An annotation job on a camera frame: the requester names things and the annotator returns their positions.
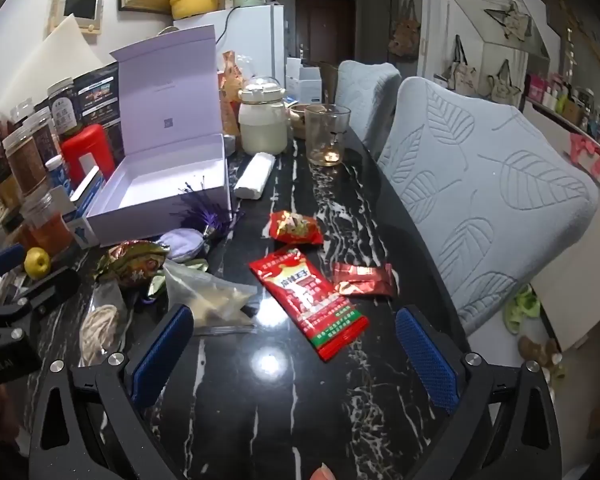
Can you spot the white cardboard box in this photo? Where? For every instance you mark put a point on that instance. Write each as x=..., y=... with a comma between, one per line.
x=305, y=80

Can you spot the dark wooden door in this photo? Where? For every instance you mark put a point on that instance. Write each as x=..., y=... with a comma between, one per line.
x=325, y=25

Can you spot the person's right hand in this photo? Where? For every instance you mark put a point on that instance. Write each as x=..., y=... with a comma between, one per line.
x=323, y=473

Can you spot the pink paper notes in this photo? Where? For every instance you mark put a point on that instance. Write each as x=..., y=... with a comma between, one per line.
x=590, y=155

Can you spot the white fridge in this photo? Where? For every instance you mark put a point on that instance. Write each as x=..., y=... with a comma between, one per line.
x=255, y=35

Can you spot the small puffy red snack packet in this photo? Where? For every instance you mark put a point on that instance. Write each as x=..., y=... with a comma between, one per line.
x=295, y=227

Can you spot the clear jar orange contents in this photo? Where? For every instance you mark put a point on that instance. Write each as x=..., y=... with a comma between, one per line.
x=45, y=222

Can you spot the beige intercom wall panel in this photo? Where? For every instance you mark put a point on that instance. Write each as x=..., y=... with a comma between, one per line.
x=79, y=10

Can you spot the blue white bottle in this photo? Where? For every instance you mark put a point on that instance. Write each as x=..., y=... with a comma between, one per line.
x=57, y=172

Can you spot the green toy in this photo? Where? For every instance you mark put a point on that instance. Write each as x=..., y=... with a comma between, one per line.
x=522, y=307

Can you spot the large flat red snack packet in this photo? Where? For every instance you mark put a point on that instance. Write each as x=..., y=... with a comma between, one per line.
x=307, y=305

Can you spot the black printed pouch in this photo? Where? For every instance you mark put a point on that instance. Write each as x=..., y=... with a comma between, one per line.
x=100, y=90

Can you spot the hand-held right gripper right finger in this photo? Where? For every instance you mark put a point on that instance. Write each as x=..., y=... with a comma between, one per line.
x=425, y=355

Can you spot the dark red snack packet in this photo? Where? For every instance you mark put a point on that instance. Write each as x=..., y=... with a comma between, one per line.
x=365, y=280

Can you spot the clear zip bag white contents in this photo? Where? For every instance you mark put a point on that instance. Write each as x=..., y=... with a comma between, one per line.
x=215, y=300

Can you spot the wooden star decoration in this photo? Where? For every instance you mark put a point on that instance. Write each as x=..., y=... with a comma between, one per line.
x=510, y=20

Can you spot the lavender sachet pouch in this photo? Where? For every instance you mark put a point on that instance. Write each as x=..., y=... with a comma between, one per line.
x=180, y=245

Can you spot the blue white carton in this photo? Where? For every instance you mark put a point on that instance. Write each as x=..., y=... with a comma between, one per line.
x=87, y=187

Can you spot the orange patterned snack bag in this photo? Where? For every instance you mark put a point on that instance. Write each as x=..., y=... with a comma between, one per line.
x=231, y=85

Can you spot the purple tassel ornament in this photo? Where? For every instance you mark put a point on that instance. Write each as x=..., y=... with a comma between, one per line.
x=205, y=215

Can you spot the row of small bottles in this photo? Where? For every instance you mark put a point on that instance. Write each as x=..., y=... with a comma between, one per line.
x=570, y=102

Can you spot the beige tote bag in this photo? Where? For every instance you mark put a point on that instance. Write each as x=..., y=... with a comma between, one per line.
x=505, y=87
x=461, y=70

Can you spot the cream jar with dome lid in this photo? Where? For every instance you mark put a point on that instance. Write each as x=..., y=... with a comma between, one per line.
x=262, y=125

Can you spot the brown patterned tote bag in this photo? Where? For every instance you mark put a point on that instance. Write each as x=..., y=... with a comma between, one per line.
x=405, y=35

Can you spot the chair with leaf cover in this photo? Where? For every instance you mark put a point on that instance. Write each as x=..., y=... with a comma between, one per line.
x=367, y=100
x=480, y=210

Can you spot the lavender gift box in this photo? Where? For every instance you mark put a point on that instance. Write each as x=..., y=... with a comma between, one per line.
x=155, y=180

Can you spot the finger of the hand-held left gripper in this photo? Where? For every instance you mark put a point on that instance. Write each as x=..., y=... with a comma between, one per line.
x=52, y=285
x=0, y=262

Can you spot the clear jar dark contents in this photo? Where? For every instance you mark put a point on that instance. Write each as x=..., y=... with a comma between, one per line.
x=44, y=135

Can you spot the gold green snack packet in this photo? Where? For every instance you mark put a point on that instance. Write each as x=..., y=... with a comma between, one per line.
x=130, y=262

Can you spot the clear glass cup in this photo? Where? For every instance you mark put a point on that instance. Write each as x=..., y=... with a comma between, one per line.
x=326, y=135

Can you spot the red canister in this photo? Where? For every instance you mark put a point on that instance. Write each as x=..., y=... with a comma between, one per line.
x=87, y=152

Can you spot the white cabinet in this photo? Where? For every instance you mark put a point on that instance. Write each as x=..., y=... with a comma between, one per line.
x=480, y=10

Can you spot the brown plush toy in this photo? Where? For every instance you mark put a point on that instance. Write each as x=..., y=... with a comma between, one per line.
x=540, y=355

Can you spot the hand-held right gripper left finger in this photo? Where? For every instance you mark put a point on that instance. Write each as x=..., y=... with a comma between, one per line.
x=162, y=355

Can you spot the white foam board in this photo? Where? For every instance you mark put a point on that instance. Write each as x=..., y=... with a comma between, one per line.
x=55, y=60

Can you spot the clear jar brown grains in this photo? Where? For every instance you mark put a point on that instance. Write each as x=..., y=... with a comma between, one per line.
x=24, y=162

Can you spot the yellow apple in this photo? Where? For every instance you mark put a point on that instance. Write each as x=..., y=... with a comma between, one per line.
x=36, y=261

